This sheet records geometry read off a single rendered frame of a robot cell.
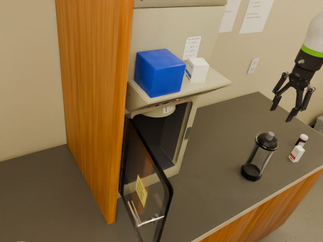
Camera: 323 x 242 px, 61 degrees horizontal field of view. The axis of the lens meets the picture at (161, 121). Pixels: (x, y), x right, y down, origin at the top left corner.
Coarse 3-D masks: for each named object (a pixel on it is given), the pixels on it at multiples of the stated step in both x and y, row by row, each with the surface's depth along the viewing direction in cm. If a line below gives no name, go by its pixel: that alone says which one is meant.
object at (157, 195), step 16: (128, 144) 90; (144, 144) 77; (128, 160) 93; (144, 160) 78; (128, 176) 96; (144, 176) 81; (160, 176) 70; (128, 192) 99; (160, 192) 71; (128, 208) 102; (144, 208) 85; (160, 208) 73; (160, 224) 75; (144, 240) 90
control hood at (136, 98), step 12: (216, 72) 92; (132, 84) 78; (192, 84) 83; (204, 84) 84; (216, 84) 86; (228, 84) 88; (132, 96) 79; (144, 96) 74; (168, 96) 76; (180, 96) 79; (132, 108) 81
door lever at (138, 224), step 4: (128, 204) 82; (132, 204) 82; (132, 208) 81; (132, 212) 80; (136, 212) 80; (132, 216) 80; (136, 216) 79; (136, 220) 78; (140, 220) 79; (148, 220) 79; (152, 220) 79; (136, 224) 78; (140, 224) 78; (144, 224) 78; (152, 224) 80
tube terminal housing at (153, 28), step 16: (144, 16) 70; (160, 16) 73; (176, 16) 76; (192, 16) 79; (208, 16) 82; (144, 32) 73; (160, 32) 76; (176, 32) 79; (192, 32) 82; (208, 32) 86; (144, 48) 76; (160, 48) 79; (176, 48) 83; (208, 48) 90; (128, 64) 76; (128, 80) 80; (128, 112) 88; (144, 112) 92; (192, 112) 107; (176, 160) 127
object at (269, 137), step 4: (268, 132) 121; (272, 132) 122; (260, 136) 123; (264, 136) 123; (268, 136) 121; (272, 136) 120; (260, 140) 122; (264, 140) 121; (268, 140) 122; (272, 140) 122; (276, 140) 123; (264, 144) 120; (268, 144) 120; (272, 144) 120; (276, 144) 121
